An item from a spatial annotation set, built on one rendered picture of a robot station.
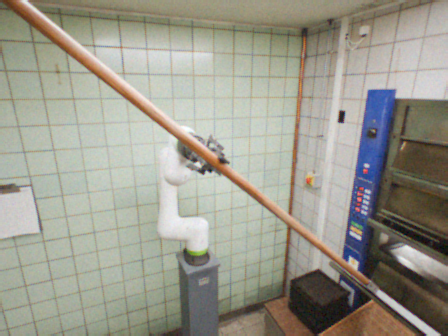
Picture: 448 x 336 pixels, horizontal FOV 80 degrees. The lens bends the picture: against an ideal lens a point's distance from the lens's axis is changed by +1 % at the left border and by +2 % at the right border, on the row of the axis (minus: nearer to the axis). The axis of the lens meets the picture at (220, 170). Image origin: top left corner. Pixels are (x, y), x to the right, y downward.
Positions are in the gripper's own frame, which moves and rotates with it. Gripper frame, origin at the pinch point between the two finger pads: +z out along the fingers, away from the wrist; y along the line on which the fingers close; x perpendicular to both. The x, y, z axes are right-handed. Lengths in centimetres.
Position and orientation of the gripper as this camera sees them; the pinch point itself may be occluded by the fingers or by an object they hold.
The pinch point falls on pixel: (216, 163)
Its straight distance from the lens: 73.1
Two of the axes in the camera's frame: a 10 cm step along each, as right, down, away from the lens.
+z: 3.9, 2.8, -8.8
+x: -6.9, -5.4, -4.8
